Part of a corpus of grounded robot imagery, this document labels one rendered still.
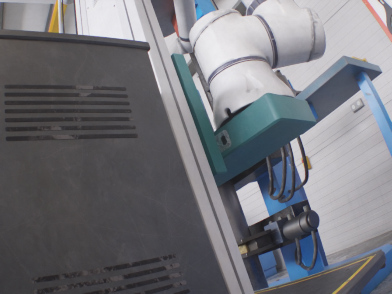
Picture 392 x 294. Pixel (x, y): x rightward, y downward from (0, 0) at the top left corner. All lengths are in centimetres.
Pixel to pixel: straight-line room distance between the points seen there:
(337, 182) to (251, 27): 315
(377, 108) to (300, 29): 88
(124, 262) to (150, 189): 11
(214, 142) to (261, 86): 15
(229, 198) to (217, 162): 122
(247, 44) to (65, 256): 59
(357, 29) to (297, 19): 279
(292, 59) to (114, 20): 49
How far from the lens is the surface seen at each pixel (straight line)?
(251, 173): 201
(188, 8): 143
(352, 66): 158
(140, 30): 83
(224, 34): 78
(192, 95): 76
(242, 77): 71
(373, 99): 165
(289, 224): 171
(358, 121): 359
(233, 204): 192
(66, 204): 39
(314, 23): 87
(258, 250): 166
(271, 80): 71
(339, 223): 391
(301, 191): 273
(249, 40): 78
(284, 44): 82
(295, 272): 224
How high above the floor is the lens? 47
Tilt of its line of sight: 17 degrees up
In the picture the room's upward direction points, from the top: 19 degrees counter-clockwise
